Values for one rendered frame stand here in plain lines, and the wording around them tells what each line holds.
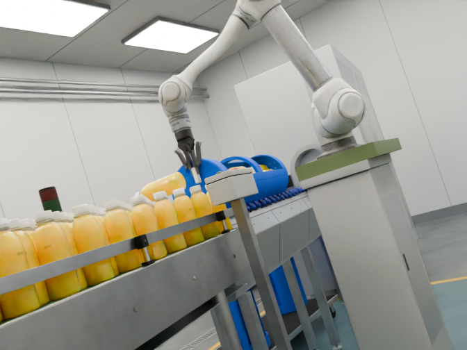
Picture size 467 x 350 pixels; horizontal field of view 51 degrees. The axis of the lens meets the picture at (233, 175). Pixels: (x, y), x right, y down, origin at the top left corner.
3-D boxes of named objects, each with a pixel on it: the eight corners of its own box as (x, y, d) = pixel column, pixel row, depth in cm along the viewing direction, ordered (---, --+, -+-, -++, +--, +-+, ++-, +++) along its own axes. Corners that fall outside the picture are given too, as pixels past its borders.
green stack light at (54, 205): (66, 210, 186) (62, 198, 186) (53, 212, 180) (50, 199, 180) (53, 214, 188) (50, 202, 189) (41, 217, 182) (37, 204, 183)
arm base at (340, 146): (367, 146, 228) (363, 135, 228) (355, 148, 208) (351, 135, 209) (331, 158, 236) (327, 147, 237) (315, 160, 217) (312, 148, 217)
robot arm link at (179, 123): (182, 114, 208) (186, 127, 207) (192, 115, 216) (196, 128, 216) (164, 121, 211) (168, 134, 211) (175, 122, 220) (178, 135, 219)
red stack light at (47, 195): (62, 197, 186) (60, 187, 186) (50, 199, 180) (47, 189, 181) (50, 202, 189) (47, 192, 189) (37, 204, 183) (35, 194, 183)
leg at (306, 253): (343, 346, 292) (310, 245, 297) (341, 350, 287) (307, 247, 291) (333, 348, 295) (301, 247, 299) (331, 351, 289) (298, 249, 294)
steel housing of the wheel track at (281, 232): (347, 219, 392) (334, 178, 394) (250, 297, 193) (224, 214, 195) (314, 228, 403) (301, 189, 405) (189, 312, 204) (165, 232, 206)
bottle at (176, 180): (176, 167, 174) (134, 184, 181) (177, 183, 170) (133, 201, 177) (187, 176, 180) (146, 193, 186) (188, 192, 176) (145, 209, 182)
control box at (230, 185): (258, 192, 181) (250, 166, 182) (238, 198, 163) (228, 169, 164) (235, 201, 185) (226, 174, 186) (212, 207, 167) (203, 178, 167)
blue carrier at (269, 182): (293, 196, 288) (282, 149, 289) (235, 217, 208) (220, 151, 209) (249, 205, 300) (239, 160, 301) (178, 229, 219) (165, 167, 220)
